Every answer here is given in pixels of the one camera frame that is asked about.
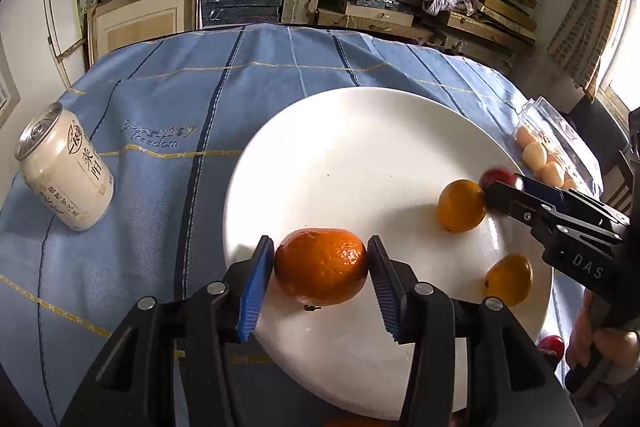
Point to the large orange mandarin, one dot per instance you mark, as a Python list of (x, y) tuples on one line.
[(320, 267)]

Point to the pile of tan round fruits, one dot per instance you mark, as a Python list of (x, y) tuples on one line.
[(535, 154)]

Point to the cardboard box frame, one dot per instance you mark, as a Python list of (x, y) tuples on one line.
[(140, 24)]

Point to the person's right hand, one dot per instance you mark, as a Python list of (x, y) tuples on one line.
[(620, 348)]

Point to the cream beverage can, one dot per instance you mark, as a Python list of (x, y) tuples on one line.
[(70, 172)]

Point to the white door panel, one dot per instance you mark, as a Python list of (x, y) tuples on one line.
[(62, 7)]

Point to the dark chair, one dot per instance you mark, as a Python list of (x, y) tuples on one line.
[(592, 119)]

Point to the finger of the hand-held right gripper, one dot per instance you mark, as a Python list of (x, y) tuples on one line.
[(510, 202), (545, 194)]

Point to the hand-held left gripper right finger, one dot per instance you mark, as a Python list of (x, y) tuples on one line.
[(384, 292)]

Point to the white framed window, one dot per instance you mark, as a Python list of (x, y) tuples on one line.
[(625, 57), (6, 97)]

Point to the small yellow-orange citrus fruit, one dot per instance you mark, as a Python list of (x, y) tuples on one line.
[(507, 279), (462, 206)]

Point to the white round plate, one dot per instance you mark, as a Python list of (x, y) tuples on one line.
[(360, 157)]

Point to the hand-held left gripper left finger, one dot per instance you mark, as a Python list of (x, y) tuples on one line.
[(252, 292)]

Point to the red cherry tomato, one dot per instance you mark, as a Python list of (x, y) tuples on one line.
[(552, 346), (496, 178)]

